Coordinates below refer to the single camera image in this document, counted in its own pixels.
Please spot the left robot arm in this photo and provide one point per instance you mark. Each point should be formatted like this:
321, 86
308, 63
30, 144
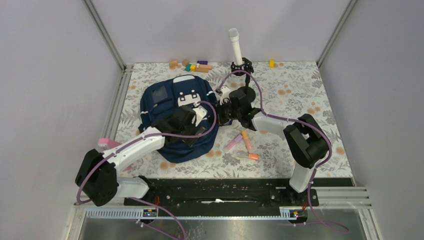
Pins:
98, 178

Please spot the navy blue student backpack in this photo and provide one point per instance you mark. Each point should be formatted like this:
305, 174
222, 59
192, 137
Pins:
163, 98

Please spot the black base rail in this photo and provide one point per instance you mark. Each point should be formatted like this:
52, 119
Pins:
226, 197

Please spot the purple toy block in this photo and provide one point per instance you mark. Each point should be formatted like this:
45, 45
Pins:
202, 62

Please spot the small yellow block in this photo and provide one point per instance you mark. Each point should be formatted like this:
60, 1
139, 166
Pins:
192, 68

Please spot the black microphone stand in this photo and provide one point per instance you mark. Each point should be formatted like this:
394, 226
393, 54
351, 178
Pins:
246, 66

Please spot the white microphone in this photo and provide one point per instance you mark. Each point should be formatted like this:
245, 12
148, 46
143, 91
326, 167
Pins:
234, 37

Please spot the pink highlighter pen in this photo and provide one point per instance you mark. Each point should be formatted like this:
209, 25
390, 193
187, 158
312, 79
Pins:
233, 142

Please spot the pink box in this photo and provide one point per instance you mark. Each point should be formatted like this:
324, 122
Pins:
105, 144

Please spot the grey orange-capped marker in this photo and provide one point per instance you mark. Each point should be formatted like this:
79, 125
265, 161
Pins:
246, 155

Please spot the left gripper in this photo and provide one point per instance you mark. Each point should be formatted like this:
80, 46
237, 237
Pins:
193, 127

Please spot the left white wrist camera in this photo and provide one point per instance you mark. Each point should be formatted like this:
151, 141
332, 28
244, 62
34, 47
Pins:
200, 114

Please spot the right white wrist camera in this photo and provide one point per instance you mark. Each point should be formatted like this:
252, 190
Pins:
223, 93

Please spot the round wooden block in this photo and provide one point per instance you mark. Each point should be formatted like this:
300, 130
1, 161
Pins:
185, 62

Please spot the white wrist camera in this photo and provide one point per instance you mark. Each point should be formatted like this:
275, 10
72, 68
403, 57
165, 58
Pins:
200, 114
223, 93

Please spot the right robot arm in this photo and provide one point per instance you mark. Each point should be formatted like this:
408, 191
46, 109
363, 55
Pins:
306, 140

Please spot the teal toy block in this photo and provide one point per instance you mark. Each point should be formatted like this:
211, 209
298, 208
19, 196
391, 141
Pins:
188, 68

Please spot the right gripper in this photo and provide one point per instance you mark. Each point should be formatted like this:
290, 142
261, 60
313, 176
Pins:
222, 120

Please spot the long tan wooden block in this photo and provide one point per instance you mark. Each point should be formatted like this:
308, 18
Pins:
203, 68

